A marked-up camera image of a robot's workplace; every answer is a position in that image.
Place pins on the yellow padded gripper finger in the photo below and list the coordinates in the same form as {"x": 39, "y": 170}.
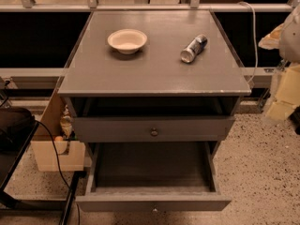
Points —
{"x": 285, "y": 85}

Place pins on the grey drawer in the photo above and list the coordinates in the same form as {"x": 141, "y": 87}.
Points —
{"x": 152, "y": 119}
{"x": 152, "y": 176}

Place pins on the grey wooden drawer cabinet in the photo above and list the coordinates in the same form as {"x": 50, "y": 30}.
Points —
{"x": 155, "y": 70}

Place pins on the grey top drawer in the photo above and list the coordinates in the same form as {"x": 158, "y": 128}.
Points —
{"x": 152, "y": 119}

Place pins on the silver blue drink can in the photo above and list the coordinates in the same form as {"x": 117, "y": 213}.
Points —
{"x": 195, "y": 47}

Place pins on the white paper bowl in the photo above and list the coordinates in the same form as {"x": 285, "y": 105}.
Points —
{"x": 127, "y": 41}

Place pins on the cardboard box with items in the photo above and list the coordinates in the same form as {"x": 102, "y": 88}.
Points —
{"x": 53, "y": 152}

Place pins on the black cart with bag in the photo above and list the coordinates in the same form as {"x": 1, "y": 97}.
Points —
{"x": 17, "y": 128}

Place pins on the aluminium frame rail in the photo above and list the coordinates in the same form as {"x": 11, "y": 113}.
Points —
{"x": 31, "y": 78}

